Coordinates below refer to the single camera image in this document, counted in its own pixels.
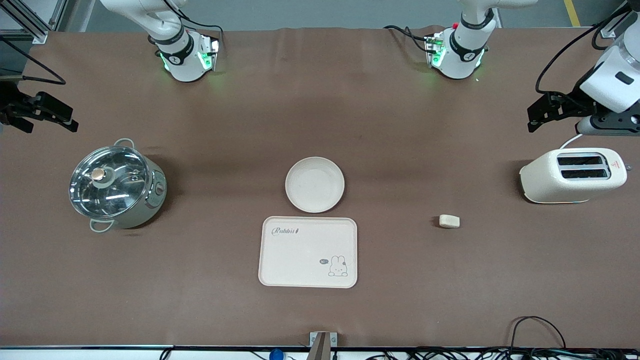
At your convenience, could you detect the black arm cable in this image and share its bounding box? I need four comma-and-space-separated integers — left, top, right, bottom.
536, 2, 633, 96
0, 36, 67, 85

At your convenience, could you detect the round cream plate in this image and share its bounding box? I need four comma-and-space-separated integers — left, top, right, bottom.
285, 156, 346, 214

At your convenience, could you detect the cream rabbit print tray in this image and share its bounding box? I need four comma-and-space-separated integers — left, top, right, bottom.
258, 216, 359, 289

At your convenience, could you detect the brown table cloth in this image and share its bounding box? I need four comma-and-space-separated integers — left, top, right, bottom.
0, 26, 640, 349

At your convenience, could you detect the grey metal bracket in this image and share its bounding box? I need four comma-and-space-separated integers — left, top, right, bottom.
309, 331, 338, 360

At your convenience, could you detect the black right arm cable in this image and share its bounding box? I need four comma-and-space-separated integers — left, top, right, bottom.
0, 36, 67, 85

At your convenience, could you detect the black left base cable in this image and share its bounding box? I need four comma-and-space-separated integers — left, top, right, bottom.
384, 25, 436, 53

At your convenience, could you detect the black base cable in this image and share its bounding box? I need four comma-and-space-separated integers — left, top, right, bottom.
384, 25, 436, 53
172, 0, 224, 51

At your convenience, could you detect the steel pot with glass lid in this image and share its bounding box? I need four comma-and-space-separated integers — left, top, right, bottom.
69, 138, 168, 233

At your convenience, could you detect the glass pot lid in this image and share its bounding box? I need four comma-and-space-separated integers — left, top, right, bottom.
69, 146, 151, 219

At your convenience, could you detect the looped black cable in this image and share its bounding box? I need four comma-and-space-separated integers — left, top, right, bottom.
510, 316, 567, 351

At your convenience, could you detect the cream two-slot toaster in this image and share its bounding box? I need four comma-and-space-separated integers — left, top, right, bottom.
519, 147, 632, 204

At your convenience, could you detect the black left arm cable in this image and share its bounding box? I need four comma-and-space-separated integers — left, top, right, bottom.
536, 2, 633, 96

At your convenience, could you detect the black right base cable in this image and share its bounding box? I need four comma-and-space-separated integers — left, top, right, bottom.
172, 0, 224, 51

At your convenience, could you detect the tangled black cable bundle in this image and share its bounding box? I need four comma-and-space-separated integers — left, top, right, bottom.
365, 346, 640, 360

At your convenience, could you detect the aluminium frame profile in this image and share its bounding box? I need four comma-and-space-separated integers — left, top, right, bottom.
600, 0, 640, 39
0, 0, 68, 44

